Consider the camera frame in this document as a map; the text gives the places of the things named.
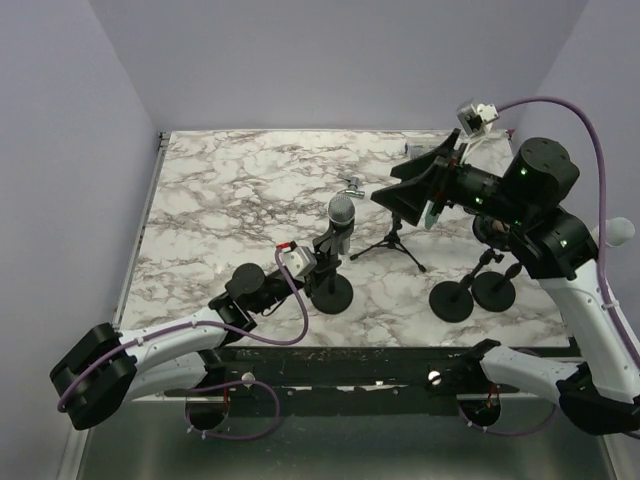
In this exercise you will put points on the clear plastic screw box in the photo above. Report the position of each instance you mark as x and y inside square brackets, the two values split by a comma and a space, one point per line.
[413, 151]

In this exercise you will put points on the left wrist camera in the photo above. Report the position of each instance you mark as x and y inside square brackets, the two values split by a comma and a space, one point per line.
[298, 260]

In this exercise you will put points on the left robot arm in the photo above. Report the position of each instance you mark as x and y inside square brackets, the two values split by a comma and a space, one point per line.
[108, 366]

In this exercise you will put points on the white microphone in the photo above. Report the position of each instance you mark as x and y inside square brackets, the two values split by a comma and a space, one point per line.
[618, 231]

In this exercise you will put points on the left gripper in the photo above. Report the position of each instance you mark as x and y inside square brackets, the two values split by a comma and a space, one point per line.
[325, 263]

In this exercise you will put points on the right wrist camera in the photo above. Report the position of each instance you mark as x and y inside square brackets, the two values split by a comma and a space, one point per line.
[476, 119]

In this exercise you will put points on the aluminium frame rail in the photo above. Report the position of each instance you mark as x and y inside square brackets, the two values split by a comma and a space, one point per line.
[76, 441]

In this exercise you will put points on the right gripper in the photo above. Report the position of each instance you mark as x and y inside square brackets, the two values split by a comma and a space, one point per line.
[410, 197]

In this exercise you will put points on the grey mesh microphone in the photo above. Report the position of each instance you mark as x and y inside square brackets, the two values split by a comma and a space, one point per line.
[341, 213]

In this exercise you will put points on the chrome faucet tap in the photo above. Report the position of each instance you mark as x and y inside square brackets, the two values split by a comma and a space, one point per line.
[353, 186]

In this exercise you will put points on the black tripod shock-mount stand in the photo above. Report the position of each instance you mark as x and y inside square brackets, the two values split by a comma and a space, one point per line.
[391, 241]

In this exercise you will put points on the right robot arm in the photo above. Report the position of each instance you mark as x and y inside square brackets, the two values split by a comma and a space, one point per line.
[599, 395]

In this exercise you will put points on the black round-base mic stand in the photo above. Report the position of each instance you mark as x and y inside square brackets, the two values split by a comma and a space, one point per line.
[335, 303]

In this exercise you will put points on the black stand of white microphone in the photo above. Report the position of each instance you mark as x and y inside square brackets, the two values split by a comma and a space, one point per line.
[495, 292]

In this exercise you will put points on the teal microphone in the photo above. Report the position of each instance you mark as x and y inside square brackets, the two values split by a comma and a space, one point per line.
[430, 217]

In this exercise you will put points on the black stand of pink microphone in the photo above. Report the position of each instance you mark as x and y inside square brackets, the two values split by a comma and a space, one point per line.
[452, 301]

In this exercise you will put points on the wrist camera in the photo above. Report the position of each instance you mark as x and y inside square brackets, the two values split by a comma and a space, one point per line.
[476, 119]
[298, 260]

